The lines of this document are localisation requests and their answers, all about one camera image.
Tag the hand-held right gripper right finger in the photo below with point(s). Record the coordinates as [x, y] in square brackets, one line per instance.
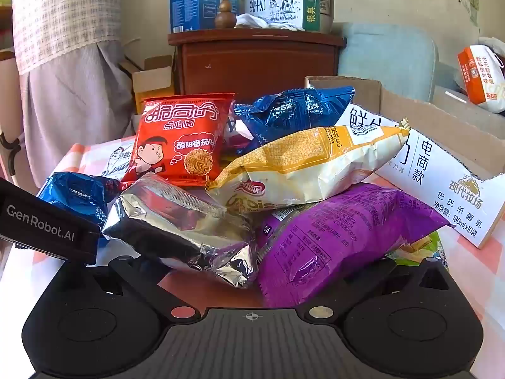
[367, 284]

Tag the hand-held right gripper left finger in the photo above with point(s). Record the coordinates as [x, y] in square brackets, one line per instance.
[154, 288]

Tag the blue foil chip bag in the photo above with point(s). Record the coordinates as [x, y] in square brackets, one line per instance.
[79, 193]
[292, 114]

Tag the purple snack bag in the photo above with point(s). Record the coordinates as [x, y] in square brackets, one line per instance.
[335, 241]

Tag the silver foil snack bag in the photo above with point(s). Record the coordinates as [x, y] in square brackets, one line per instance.
[169, 221]

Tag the yellow white chip bag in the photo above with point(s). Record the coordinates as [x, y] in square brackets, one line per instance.
[300, 166]

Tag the white printed cardboard box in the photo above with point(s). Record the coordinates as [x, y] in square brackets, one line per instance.
[434, 166]

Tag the red noodle snack packet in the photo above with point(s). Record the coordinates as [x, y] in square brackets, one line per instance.
[177, 138]

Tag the green snack packet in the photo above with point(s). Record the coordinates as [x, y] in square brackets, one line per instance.
[430, 250]

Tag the white cartoon snack packet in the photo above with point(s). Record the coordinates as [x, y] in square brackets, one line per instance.
[118, 162]

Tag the grey checked curtain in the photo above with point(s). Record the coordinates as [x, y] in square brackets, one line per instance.
[71, 87]

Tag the small open cardboard box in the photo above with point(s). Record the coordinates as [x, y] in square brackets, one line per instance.
[152, 83]

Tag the light blue sofa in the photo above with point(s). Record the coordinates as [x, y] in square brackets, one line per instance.
[386, 55]

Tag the orange white shopping bag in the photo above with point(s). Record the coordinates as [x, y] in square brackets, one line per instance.
[479, 75]

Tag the brown wooden cabinet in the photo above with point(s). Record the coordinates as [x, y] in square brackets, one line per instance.
[256, 63]

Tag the blue milk carton box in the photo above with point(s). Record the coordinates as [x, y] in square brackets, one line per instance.
[197, 0]

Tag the wooden gourd ornament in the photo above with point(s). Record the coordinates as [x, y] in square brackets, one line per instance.
[225, 17]

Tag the brown cardboard box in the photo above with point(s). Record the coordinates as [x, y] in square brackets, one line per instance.
[326, 4]

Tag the white green milk carton box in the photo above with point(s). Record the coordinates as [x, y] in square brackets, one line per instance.
[276, 4]

